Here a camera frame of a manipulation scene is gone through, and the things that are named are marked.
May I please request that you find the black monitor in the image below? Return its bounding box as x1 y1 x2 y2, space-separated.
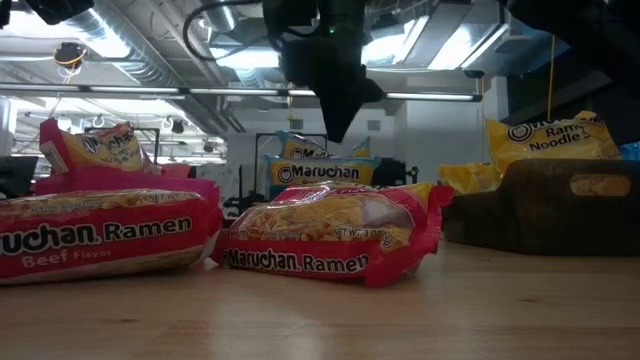
0 155 40 199

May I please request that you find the hanging black cable reel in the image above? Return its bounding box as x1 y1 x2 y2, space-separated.
52 42 89 77

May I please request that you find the black machine on stand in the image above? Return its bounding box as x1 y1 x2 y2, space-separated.
372 157 420 187

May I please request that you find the silver spiral air duct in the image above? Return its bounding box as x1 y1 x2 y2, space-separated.
64 0 231 135

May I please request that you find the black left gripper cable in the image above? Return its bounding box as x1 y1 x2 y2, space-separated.
182 0 266 64

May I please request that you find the red Maruchan noodle pack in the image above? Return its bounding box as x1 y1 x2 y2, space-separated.
0 187 225 286
212 180 455 290
38 117 151 176

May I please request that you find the dark translucent plastic bin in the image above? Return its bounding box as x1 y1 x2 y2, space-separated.
442 158 640 257

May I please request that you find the long LED light bar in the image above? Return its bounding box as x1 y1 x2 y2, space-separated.
0 82 484 103

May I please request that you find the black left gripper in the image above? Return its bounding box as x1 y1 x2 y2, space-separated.
264 0 386 144

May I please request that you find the yellow Maruchan noodle pack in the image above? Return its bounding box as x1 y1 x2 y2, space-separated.
438 162 504 196
487 110 632 197

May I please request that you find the pink plastic bin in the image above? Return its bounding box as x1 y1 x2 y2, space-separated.
33 162 224 236

